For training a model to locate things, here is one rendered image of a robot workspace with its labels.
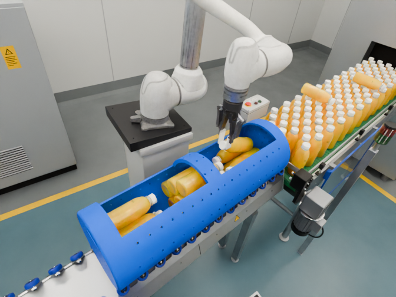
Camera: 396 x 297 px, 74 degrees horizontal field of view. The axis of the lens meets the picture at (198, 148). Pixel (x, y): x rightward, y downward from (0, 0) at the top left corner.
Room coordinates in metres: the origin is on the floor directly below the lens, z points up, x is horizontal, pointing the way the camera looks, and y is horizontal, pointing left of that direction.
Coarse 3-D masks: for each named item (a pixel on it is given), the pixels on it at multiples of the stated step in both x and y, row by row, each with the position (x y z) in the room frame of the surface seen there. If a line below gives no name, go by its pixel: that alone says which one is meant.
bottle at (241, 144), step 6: (240, 138) 0.92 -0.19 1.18; (246, 138) 0.95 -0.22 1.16; (234, 144) 0.86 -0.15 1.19; (240, 144) 0.88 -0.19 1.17; (246, 144) 0.92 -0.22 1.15; (252, 144) 0.95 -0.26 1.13; (228, 150) 0.85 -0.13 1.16; (234, 150) 0.85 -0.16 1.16; (240, 150) 0.88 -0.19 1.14; (246, 150) 0.92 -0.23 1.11
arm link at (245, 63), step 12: (240, 48) 0.82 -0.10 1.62; (252, 48) 0.82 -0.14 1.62; (228, 60) 0.83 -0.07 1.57; (240, 60) 0.81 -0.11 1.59; (252, 60) 0.81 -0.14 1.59; (264, 60) 0.86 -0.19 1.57; (228, 72) 0.82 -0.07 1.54; (240, 72) 0.80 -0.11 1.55; (252, 72) 0.82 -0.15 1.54; (264, 72) 0.86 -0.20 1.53; (228, 84) 0.82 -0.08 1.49; (240, 84) 0.81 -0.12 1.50
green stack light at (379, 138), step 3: (378, 132) 1.04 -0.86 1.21; (375, 135) 1.05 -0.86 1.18; (378, 135) 1.03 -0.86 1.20; (381, 135) 1.02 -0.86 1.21; (375, 138) 1.04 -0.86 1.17; (378, 138) 1.02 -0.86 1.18; (381, 138) 1.02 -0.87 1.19; (384, 138) 1.01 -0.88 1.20; (387, 138) 1.01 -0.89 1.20; (390, 138) 1.01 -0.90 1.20; (375, 141) 1.03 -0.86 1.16; (378, 141) 1.02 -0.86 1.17; (381, 141) 1.01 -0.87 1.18; (384, 141) 1.01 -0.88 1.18; (387, 141) 1.01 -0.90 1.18; (384, 144) 1.01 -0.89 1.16
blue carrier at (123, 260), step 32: (256, 128) 1.03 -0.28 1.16; (192, 160) 0.70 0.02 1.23; (256, 160) 0.77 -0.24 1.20; (288, 160) 0.88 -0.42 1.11; (128, 192) 0.61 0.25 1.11; (160, 192) 0.69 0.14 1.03; (224, 192) 0.61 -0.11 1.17; (96, 224) 0.39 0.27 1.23; (160, 224) 0.44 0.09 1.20; (192, 224) 0.48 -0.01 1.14; (96, 256) 0.42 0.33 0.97; (128, 256) 0.34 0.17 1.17; (160, 256) 0.38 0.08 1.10
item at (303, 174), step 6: (294, 174) 0.91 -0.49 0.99; (300, 174) 0.91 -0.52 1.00; (306, 174) 0.91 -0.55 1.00; (294, 180) 0.90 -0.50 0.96; (300, 180) 0.88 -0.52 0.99; (306, 180) 0.87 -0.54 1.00; (312, 180) 0.89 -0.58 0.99; (294, 186) 0.89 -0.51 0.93; (300, 186) 0.87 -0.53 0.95; (306, 186) 0.88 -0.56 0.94; (300, 192) 0.86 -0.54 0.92
